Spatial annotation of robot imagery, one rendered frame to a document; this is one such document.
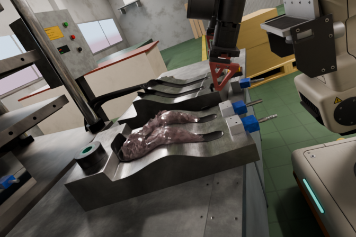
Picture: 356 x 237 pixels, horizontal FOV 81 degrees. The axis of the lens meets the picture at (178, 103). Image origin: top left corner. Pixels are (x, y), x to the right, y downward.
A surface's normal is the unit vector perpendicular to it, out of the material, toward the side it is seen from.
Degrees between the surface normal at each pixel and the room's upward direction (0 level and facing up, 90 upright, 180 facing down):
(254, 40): 90
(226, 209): 0
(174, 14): 90
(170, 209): 0
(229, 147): 0
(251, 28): 90
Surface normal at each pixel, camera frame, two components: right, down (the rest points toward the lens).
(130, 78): -0.11, 0.43
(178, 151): 0.04, -0.92
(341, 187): -0.36, -0.86
